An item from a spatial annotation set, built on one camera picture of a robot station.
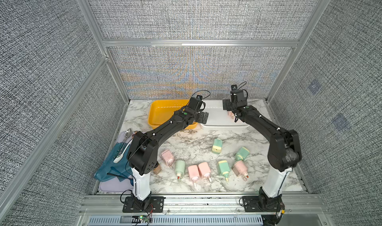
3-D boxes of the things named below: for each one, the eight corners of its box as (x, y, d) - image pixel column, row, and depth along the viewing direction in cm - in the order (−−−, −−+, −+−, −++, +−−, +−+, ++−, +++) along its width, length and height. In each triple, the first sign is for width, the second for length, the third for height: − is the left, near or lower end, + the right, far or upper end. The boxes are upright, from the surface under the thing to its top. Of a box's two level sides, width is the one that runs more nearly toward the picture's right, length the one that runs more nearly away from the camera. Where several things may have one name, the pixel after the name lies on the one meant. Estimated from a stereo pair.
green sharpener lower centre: (219, 181, 82) (221, 177, 77) (217, 165, 88) (219, 160, 82) (228, 181, 82) (231, 177, 77) (225, 165, 88) (228, 160, 82)
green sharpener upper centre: (212, 153, 92) (213, 148, 87) (211, 143, 97) (212, 138, 92) (221, 153, 92) (223, 148, 87) (220, 143, 97) (222, 138, 92)
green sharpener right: (238, 165, 88) (241, 160, 83) (231, 159, 91) (234, 154, 85) (246, 156, 92) (250, 151, 86) (239, 151, 94) (243, 145, 88)
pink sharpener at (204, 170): (198, 181, 83) (199, 177, 77) (198, 167, 88) (198, 162, 82) (209, 181, 83) (211, 177, 77) (208, 167, 88) (210, 162, 82)
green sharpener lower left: (175, 180, 83) (174, 175, 77) (176, 165, 88) (175, 160, 82) (185, 180, 83) (185, 175, 77) (185, 165, 88) (185, 160, 82)
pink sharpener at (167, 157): (169, 169, 87) (168, 164, 81) (162, 159, 91) (160, 153, 85) (176, 164, 89) (175, 159, 83) (169, 154, 93) (168, 148, 87)
